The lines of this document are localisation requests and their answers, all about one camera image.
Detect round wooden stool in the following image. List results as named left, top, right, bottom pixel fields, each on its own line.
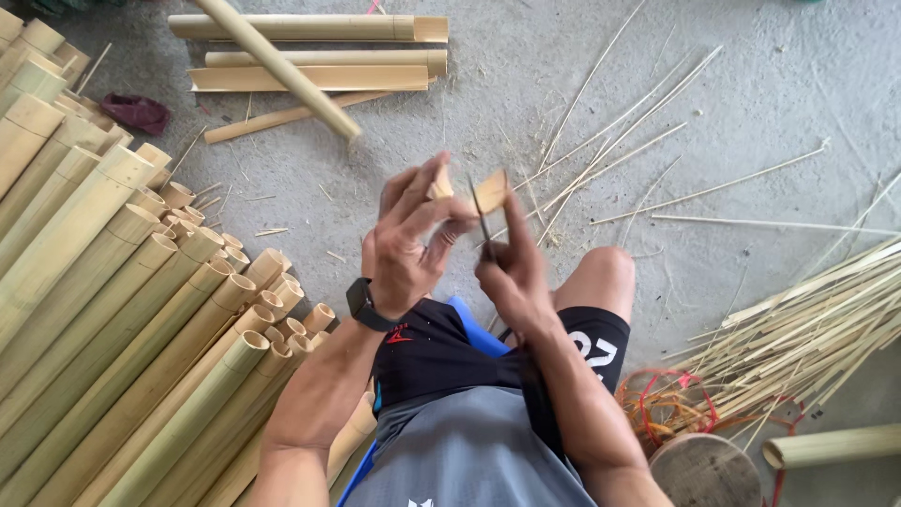
left=648, top=432, right=765, bottom=507

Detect blue plastic chair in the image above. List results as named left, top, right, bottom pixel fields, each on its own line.
left=336, top=295, right=512, bottom=507

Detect pile of bamboo tubes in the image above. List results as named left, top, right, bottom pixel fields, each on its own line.
left=0, top=8, right=377, bottom=507

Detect split bamboo half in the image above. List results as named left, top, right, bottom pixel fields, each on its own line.
left=205, top=48, right=449, bottom=78
left=168, top=14, right=450, bottom=44
left=188, top=65, right=431, bottom=93

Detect narrow split bamboo slat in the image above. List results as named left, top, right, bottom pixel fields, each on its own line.
left=203, top=90, right=393, bottom=145

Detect maroon cloth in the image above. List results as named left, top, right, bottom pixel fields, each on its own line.
left=99, top=92, right=171, bottom=137

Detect heap of bamboo splints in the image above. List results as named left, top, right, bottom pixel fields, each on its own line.
left=660, top=236, right=901, bottom=441

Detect person's right hand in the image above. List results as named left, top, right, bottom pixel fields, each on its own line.
left=473, top=192, right=562, bottom=347

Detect dark splitting knife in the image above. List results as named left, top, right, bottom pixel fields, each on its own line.
left=467, top=176, right=498, bottom=265

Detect long round bamboo pole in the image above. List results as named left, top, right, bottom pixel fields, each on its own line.
left=196, top=0, right=362, bottom=140

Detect person's left hand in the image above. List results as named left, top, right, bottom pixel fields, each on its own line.
left=360, top=151, right=481, bottom=322

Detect grey shirt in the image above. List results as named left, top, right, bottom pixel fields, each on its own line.
left=344, top=385, right=599, bottom=507

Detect person's right leg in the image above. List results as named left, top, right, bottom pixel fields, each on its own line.
left=551, top=246, right=636, bottom=333

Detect red and orange strings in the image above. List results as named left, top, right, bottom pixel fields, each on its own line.
left=617, top=368, right=808, bottom=507

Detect black smartwatch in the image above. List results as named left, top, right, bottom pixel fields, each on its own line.
left=345, top=277, right=399, bottom=333

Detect short split bamboo piece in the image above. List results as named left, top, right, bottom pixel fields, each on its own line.
left=427, top=165, right=512, bottom=215

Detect black shorts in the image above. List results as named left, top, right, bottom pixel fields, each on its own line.
left=370, top=299, right=632, bottom=462

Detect scattered thin bamboo strips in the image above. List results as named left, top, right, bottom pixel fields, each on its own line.
left=486, top=0, right=901, bottom=249

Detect single pale bamboo tube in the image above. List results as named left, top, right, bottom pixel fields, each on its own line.
left=762, top=422, right=901, bottom=471

